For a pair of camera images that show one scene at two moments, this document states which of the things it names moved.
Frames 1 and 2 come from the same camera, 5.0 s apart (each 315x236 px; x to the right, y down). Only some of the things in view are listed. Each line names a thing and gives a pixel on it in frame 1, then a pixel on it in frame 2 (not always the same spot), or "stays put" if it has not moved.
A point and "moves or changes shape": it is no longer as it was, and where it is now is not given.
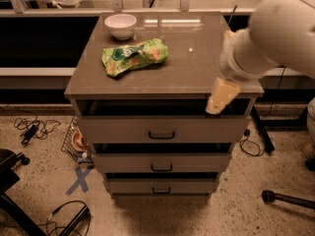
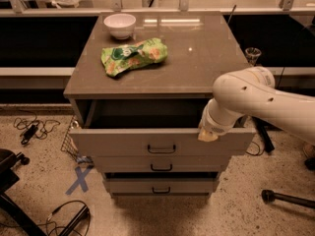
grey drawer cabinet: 141,84 stays put
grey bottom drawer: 162,186 stays put
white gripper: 228,60 to 213,126
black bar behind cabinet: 266,139 stays put
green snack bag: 124,57 stays put
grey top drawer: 164,130 moves or changes shape
